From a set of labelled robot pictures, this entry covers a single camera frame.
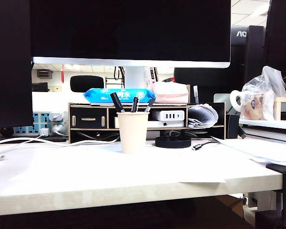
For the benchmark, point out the black marker with white label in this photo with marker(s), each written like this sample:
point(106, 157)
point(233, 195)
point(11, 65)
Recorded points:
point(116, 101)

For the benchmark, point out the beige paper cup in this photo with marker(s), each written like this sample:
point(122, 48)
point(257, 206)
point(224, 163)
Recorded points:
point(132, 133)

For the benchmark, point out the black pen with grey cap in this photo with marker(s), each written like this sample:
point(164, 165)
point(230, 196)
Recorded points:
point(150, 103)

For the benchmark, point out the white USB charger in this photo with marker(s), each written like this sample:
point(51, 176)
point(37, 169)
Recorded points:
point(158, 115)

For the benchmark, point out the white flat device box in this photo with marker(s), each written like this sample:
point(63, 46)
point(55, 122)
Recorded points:
point(174, 124)

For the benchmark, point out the pink tissue pack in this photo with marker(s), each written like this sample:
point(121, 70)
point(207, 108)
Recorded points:
point(169, 95)

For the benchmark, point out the black round tray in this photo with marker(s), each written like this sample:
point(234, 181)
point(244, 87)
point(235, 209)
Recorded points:
point(172, 142)

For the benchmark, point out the blue wet wipes pack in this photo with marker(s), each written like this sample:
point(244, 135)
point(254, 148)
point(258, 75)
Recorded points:
point(97, 95)

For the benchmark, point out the black metal rack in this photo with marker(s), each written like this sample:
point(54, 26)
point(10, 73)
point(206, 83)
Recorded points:
point(115, 72)

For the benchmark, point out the black wooden desk organizer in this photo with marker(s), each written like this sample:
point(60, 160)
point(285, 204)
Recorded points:
point(88, 118)

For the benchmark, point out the clear white pen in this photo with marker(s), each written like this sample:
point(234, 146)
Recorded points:
point(195, 94)

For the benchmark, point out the rolled grey printed papers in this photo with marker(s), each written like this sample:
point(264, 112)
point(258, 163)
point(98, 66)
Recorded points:
point(201, 117)

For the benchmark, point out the black chair headrest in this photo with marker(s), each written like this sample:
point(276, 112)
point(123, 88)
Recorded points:
point(86, 84)

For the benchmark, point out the black monitor rear panel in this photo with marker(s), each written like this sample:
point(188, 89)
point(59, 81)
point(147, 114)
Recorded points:
point(205, 81)

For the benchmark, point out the grey desk divider panel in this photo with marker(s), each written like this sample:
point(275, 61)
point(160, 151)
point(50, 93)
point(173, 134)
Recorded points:
point(221, 102)

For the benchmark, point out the silver framed computer monitor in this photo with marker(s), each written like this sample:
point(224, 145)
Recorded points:
point(128, 31)

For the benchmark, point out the white power plug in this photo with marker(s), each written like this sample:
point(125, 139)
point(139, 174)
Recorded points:
point(56, 116)
point(58, 128)

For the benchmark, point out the red hanging ornament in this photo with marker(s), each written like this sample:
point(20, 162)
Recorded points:
point(62, 76)

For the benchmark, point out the white paper sheet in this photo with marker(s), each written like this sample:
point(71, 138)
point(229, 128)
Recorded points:
point(205, 180)

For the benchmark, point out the white tape roll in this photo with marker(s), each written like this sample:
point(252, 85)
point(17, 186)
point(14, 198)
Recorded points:
point(232, 100)

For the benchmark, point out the blue power strip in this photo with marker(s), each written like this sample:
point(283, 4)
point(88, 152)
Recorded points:
point(35, 118)

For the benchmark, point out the clear plastic snack bag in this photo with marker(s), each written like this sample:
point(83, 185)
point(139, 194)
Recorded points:
point(259, 105)

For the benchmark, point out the white neighbouring desk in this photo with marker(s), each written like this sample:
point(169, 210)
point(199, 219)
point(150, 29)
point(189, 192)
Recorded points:
point(267, 124)

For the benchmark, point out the brown cardboard box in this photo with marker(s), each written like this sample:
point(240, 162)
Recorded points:
point(228, 205)

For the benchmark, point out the black AOC monitor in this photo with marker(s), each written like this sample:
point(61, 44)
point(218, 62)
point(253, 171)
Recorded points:
point(240, 34)

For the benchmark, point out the printed paper stack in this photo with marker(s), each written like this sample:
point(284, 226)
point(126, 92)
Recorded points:
point(264, 152)

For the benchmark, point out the light wooden monitor riser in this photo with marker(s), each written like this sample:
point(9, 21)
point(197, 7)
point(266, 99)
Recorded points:
point(276, 107)

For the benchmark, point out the black computer monitor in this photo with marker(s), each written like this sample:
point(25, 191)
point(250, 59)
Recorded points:
point(9, 71)
point(281, 35)

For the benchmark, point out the white table leg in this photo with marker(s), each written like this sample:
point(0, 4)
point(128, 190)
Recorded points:
point(264, 200)

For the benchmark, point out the white USB wall adapter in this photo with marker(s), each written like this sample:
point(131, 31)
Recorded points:
point(44, 132)

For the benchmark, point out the grey wall unit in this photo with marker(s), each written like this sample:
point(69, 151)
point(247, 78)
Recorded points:
point(44, 73)

